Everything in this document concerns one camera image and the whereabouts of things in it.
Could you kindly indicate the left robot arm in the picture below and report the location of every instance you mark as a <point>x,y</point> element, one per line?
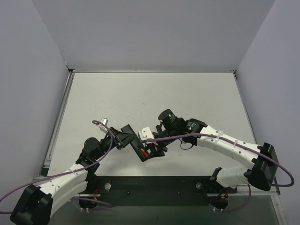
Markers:
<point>38,203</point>

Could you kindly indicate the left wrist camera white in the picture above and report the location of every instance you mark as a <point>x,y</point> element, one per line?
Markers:
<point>102,124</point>

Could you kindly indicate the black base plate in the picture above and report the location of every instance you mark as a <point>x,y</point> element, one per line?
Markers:
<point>153,198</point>

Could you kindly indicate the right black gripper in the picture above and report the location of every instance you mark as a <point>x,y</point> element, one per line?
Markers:
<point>158,143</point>

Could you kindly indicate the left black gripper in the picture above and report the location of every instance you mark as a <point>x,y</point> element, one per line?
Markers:
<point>119,139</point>

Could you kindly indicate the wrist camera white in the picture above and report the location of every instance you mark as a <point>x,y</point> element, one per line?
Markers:
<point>145,135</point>
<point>102,124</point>

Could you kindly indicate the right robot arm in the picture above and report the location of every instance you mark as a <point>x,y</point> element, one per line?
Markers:
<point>258,163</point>

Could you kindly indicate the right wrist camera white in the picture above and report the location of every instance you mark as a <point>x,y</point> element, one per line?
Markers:
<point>145,135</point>

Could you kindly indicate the black remote control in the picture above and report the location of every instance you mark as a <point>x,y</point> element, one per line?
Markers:
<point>136,144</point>

